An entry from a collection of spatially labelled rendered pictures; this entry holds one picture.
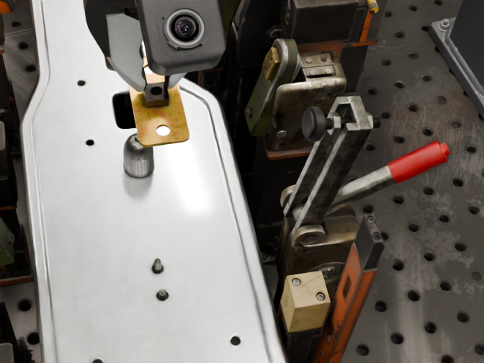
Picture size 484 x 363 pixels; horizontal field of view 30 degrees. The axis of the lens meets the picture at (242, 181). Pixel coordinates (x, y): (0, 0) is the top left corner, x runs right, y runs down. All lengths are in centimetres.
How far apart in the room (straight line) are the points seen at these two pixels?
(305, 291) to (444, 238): 53
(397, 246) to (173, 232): 47
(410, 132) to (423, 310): 31
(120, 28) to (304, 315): 34
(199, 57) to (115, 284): 41
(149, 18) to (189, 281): 41
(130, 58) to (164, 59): 13
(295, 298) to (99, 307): 19
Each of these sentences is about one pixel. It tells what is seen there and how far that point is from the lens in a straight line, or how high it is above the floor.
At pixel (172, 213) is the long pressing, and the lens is 93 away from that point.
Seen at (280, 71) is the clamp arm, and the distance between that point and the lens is 94.
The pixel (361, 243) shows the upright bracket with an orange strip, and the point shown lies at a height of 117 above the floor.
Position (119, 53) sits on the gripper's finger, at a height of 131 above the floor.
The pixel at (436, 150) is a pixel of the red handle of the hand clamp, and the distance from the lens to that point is 83.
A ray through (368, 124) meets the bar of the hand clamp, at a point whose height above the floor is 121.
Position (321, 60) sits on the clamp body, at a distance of 98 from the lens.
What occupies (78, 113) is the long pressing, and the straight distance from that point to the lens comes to 101.
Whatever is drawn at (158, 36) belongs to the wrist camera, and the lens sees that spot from 52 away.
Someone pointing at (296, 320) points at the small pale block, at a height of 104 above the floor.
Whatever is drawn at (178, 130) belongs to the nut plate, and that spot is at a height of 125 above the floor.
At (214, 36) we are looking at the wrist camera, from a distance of 53.
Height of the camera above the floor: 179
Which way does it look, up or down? 55 degrees down
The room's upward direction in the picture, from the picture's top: 8 degrees clockwise
